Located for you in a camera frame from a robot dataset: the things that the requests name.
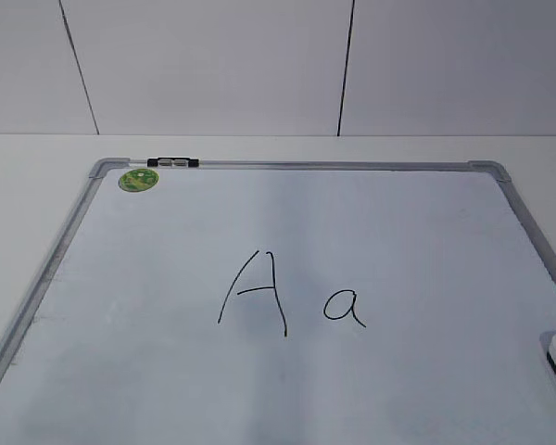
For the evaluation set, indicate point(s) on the white aluminium-framed whiteboard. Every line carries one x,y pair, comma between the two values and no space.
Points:
288,303

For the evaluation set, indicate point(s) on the round green sticker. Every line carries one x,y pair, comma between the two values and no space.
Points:
138,180

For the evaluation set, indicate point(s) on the black hanging clip on frame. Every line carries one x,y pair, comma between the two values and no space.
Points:
181,162

